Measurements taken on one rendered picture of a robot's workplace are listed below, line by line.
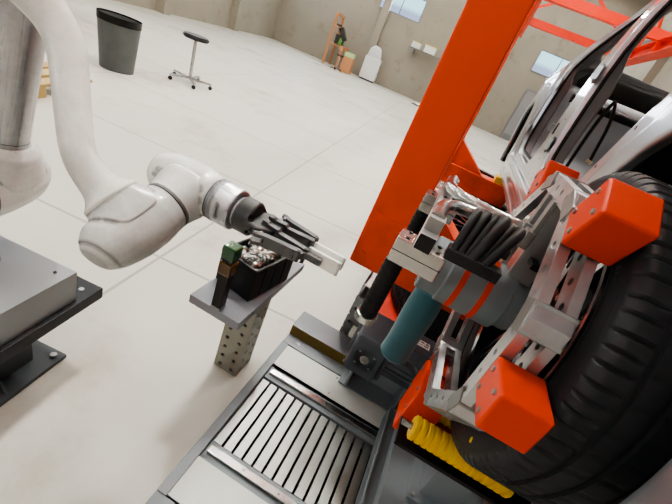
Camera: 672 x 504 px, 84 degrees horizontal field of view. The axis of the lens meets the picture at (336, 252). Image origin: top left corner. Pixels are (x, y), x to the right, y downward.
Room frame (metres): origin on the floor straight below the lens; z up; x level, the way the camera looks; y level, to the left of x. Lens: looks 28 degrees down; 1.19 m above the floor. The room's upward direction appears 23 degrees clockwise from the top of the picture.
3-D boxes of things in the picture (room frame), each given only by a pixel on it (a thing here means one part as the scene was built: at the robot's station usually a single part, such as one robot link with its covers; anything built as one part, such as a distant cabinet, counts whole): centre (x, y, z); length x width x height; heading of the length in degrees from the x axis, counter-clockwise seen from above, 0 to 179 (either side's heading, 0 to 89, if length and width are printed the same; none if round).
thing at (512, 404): (0.42, -0.32, 0.85); 0.09 x 0.08 x 0.07; 169
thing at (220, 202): (0.67, 0.24, 0.83); 0.09 x 0.06 x 0.09; 169
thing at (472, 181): (3.13, -0.84, 0.69); 0.52 x 0.17 x 0.35; 79
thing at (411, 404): (0.72, -0.41, 0.48); 0.16 x 0.12 x 0.17; 79
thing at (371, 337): (1.04, -0.39, 0.26); 0.42 x 0.18 x 0.35; 79
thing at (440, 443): (0.59, -0.44, 0.51); 0.29 x 0.06 x 0.06; 79
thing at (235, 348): (1.02, 0.21, 0.21); 0.10 x 0.10 x 0.42; 79
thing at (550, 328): (0.73, -0.37, 0.85); 0.54 x 0.07 x 0.54; 169
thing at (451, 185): (0.85, -0.27, 1.03); 0.19 x 0.18 x 0.11; 79
